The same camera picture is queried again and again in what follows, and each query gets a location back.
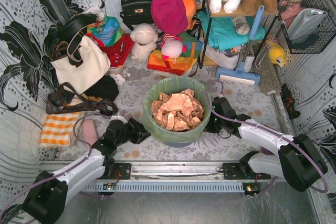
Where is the magenta cloth bag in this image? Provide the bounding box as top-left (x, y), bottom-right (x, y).
top-left (151, 0), bottom-right (188, 35)

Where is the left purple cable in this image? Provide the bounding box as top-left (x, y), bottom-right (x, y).
top-left (0, 115), bottom-right (116, 217)

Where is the grey patterned ball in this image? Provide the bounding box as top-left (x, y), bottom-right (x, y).
top-left (231, 16), bottom-right (250, 35)

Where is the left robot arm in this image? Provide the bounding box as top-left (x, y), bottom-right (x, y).
top-left (22, 117), bottom-right (151, 223)

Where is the white sneaker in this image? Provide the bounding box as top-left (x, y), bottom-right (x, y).
top-left (205, 47), bottom-right (255, 72)

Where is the colourful printed bag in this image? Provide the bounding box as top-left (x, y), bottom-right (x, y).
top-left (86, 16), bottom-right (123, 47)

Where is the cream canvas tote bag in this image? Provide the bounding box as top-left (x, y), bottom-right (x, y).
top-left (51, 35), bottom-right (111, 94)

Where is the brown patterned bag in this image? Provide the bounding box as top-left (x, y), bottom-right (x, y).
top-left (46, 82), bottom-right (118, 116)

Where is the black cloth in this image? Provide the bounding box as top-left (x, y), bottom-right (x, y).
top-left (84, 76), bottom-right (119, 101)

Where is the pink faced plush doll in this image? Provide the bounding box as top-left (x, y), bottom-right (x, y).
top-left (161, 33), bottom-right (186, 60)

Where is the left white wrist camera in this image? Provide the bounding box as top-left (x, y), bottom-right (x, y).
top-left (110, 115), bottom-right (128, 124)

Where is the orange white checked towel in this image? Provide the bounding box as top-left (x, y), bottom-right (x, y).
top-left (39, 112), bottom-right (83, 148)

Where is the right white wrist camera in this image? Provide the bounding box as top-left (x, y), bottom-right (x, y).
top-left (216, 93), bottom-right (224, 99)

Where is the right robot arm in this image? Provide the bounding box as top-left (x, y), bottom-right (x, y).
top-left (206, 97), bottom-right (329, 193)

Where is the orange plush toy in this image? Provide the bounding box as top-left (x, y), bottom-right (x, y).
top-left (182, 0), bottom-right (196, 30)

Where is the green trash bag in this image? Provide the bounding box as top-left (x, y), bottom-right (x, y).
top-left (142, 77), bottom-right (211, 142)

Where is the black orange toy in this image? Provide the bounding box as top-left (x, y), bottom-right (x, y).
top-left (280, 83), bottom-right (301, 120)

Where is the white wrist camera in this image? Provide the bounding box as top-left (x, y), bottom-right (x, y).
top-left (216, 93), bottom-right (224, 99)
top-left (110, 115), bottom-right (128, 124)

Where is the blue floor sweeper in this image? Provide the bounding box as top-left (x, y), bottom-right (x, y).
top-left (216, 5), bottom-right (265, 85)

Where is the rainbow striped cloth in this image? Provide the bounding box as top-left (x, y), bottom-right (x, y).
top-left (147, 32), bottom-right (203, 76)

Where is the purple cable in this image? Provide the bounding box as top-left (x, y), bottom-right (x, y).
top-left (204, 79), bottom-right (329, 198)
top-left (0, 115), bottom-right (116, 217)

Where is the silver foil pouch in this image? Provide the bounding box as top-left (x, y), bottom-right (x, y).
top-left (287, 8), bottom-right (328, 40)

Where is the pink foam roller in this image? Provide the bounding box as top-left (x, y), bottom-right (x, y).
top-left (82, 119), bottom-right (98, 145)

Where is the black round hat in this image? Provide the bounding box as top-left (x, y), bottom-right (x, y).
top-left (56, 14), bottom-right (97, 42)

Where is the crumpled brown paper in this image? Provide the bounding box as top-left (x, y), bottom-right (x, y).
top-left (151, 89), bottom-right (205, 132)

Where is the yellow plush duck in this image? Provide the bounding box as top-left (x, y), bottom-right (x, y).
top-left (266, 37), bottom-right (286, 67)

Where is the black leather handbag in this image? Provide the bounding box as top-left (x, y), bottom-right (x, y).
top-left (120, 0), bottom-right (154, 31)

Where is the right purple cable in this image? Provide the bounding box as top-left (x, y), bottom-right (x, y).
top-left (204, 79), bottom-right (329, 198)

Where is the red cloth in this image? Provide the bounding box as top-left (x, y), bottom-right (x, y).
top-left (93, 34), bottom-right (134, 67)

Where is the cream plush lamb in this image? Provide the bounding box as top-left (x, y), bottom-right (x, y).
top-left (130, 24), bottom-right (158, 60)

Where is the blue round trash bin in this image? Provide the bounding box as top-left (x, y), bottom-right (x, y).
top-left (163, 141), bottom-right (195, 148)

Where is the black wire basket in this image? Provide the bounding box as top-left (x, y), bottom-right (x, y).
top-left (277, 0), bottom-right (335, 54)

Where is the teal folded cloth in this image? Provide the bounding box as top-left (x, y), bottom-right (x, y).
top-left (197, 12), bottom-right (266, 50)

